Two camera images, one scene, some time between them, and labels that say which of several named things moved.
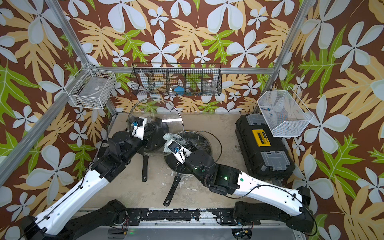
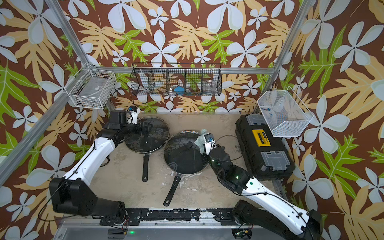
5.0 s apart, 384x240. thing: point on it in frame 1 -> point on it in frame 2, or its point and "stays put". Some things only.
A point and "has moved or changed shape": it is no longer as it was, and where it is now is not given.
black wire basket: x=177 y=79 stays put
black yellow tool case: x=264 y=155 stays put
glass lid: x=153 y=107 has moved or changed shape
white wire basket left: x=91 y=88 stays put
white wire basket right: x=285 y=115 stays put
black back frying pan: x=162 y=129 stays put
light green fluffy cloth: x=169 y=136 -> x=200 y=141
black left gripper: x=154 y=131 -> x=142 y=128
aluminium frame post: x=75 y=42 stays put
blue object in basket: x=179 y=90 stays put
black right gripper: x=195 y=148 -> x=206 y=150
